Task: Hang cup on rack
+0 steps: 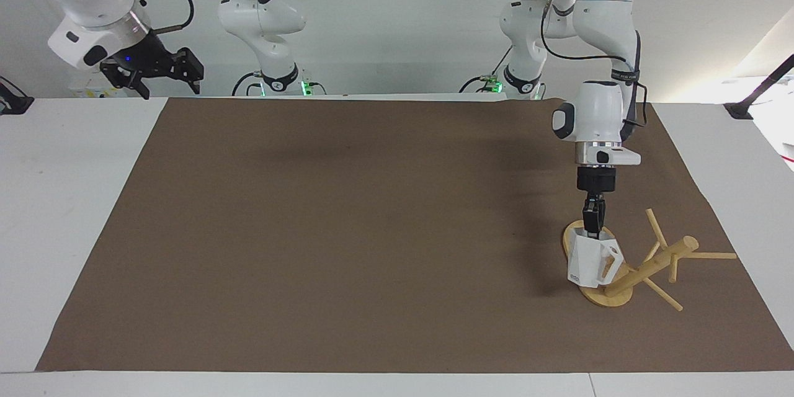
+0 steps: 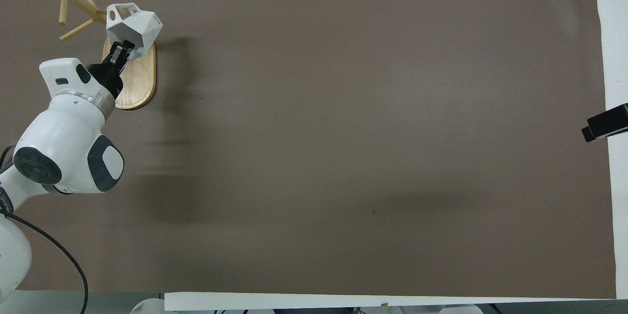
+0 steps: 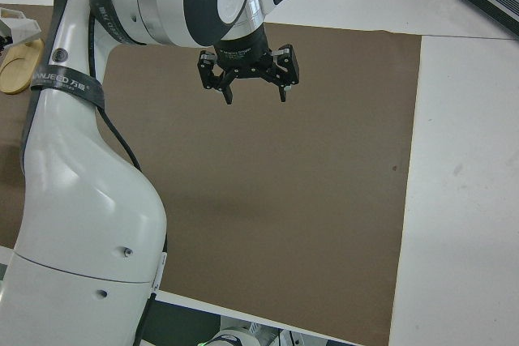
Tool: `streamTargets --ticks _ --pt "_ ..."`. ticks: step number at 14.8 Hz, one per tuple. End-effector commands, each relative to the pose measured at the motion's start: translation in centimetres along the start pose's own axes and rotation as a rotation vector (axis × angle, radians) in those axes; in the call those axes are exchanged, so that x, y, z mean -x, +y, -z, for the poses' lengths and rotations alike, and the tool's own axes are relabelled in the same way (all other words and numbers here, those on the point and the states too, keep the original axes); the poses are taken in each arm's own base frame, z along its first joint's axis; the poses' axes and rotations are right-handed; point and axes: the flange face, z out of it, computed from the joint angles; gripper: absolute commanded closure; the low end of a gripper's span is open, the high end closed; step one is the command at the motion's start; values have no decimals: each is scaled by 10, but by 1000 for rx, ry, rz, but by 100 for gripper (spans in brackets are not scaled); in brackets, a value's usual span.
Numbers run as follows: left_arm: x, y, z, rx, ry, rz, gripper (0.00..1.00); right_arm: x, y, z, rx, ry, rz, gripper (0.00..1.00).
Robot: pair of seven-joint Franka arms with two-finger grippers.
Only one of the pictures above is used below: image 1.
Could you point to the white faceted cup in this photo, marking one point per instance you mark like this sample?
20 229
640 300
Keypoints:
586 257

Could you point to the wooden cup rack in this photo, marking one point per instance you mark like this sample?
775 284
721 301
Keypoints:
651 267

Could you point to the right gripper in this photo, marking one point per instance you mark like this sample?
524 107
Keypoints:
144 54

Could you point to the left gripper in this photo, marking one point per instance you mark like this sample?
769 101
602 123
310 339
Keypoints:
595 180

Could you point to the black stand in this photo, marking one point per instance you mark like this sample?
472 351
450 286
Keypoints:
12 102
760 90

